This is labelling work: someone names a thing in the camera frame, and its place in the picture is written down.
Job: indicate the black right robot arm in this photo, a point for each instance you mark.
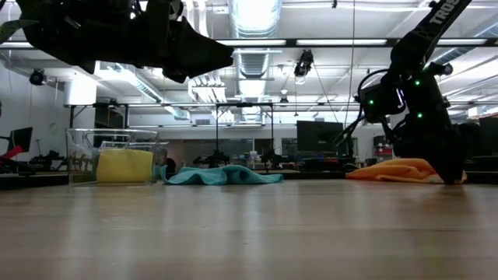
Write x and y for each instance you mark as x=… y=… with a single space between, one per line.
x=424 y=35

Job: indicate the large dark monitor screen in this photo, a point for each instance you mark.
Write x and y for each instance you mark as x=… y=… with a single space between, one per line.
x=319 y=136

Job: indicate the orange microfiber towel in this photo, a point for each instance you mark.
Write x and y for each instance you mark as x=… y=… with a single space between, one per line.
x=389 y=171

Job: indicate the thin black gantry frame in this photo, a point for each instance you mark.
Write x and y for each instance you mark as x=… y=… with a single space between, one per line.
x=245 y=104

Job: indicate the black table frame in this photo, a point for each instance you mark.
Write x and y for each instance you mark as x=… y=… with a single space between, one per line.
x=97 y=106

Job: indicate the rack with red bins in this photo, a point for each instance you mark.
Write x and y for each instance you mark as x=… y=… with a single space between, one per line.
x=382 y=149

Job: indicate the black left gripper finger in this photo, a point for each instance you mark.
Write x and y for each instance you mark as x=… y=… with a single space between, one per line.
x=175 y=78
x=198 y=54

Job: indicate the black ceiling camera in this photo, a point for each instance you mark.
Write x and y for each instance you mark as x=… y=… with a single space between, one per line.
x=446 y=69
x=303 y=64
x=37 y=77

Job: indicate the red flat bar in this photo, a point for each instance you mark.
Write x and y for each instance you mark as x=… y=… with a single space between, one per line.
x=11 y=151

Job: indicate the black folded stand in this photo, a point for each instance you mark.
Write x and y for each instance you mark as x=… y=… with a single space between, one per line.
x=17 y=167

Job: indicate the clear plastic basket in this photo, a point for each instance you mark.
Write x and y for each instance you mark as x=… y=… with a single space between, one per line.
x=78 y=155

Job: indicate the blue microfiber towel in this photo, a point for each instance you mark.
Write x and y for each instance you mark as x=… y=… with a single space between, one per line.
x=218 y=177

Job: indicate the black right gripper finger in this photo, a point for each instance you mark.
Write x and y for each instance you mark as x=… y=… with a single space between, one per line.
x=451 y=169

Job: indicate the black office desk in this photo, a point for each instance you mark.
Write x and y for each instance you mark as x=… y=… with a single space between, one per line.
x=482 y=161

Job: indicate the small dark monitor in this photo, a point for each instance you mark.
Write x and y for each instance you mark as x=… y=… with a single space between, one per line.
x=22 y=138

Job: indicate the yellow microfiber towel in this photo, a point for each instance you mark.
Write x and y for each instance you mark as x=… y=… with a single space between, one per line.
x=124 y=167

